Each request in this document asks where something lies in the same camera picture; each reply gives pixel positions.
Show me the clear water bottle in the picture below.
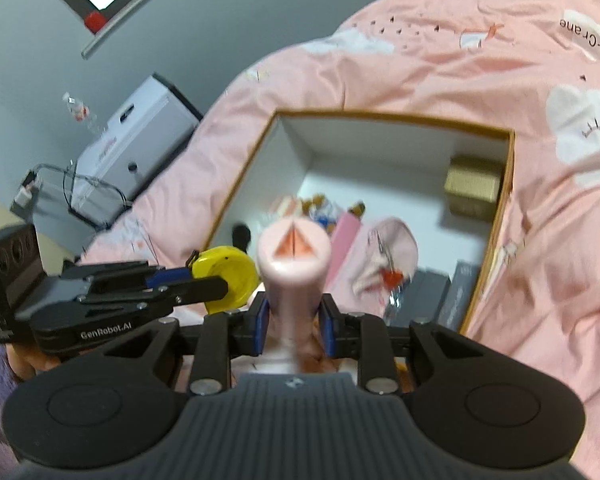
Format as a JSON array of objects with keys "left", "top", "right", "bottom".
[{"left": 62, "top": 92, "right": 104, "bottom": 136}]

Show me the dark grey flat box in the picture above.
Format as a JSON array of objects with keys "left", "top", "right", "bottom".
[{"left": 385, "top": 261, "right": 481, "bottom": 332}]

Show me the black cable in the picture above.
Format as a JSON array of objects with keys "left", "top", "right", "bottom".
[{"left": 29, "top": 161, "right": 134, "bottom": 231}]

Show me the black camera box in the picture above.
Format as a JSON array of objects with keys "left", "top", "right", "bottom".
[{"left": 0, "top": 223, "right": 46, "bottom": 344}]

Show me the pink printed duvet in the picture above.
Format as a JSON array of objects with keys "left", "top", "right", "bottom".
[{"left": 84, "top": 0, "right": 600, "bottom": 479}]

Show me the white appliance box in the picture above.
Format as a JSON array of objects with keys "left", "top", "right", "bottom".
[{"left": 71, "top": 73, "right": 202, "bottom": 222}]

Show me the yellow tape measure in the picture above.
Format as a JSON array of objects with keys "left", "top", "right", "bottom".
[{"left": 186, "top": 246, "right": 260, "bottom": 314}]

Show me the gold small box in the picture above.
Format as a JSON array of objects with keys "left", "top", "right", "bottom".
[{"left": 444, "top": 155, "right": 505, "bottom": 222}]

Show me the left hand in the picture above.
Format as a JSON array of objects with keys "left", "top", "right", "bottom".
[{"left": 6, "top": 344, "right": 60, "bottom": 382}]

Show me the pink flat case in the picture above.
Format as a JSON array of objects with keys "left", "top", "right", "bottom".
[{"left": 325, "top": 210, "right": 362, "bottom": 288}]

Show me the brown white bear plush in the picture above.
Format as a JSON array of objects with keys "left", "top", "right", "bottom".
[{"left": 301, "top": 194, "right": 366, "bottom": 234}]

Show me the orange white cardboard box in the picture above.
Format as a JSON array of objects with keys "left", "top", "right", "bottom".
[{"left": 204, "top": 110, "right": 516, "bottom": 328}]

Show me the pink small purse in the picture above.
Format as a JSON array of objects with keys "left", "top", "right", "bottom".
[{"left": 329, "top": 217, "right": 418, "bottom": 316}]

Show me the white power adapter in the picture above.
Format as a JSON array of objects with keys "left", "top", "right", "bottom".
[{"left": 12, "top": 170, "right": 41, "bottom": 208}]

